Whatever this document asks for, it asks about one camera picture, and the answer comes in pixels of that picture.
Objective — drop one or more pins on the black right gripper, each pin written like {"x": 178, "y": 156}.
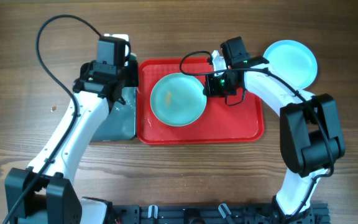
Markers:
{"x": 214, "y": 86}

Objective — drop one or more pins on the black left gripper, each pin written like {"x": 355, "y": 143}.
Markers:
{"x": 129, "y": 75}

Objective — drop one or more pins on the mint green plate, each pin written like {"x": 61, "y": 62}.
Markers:
{"x": 178, "y": 100}

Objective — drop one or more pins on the light blue plate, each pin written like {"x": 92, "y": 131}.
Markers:
{"x": 293, "y": 61}

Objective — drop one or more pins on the yellow green sponge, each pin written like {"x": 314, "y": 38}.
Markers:
{"x": 132, "y": 56}

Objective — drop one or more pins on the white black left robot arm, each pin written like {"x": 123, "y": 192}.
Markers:
{"x": 43, "y": 191}

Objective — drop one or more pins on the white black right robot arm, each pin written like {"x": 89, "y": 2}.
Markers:
{"x": 311, "y": 138}

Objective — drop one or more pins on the red plastic tray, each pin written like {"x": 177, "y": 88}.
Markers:
{"x": 219, "y": 122}

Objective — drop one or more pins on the black water tray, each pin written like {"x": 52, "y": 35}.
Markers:
{"x": 121, "y": 122}

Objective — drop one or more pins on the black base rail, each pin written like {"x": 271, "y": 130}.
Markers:
{"x": 257, "y": 213}

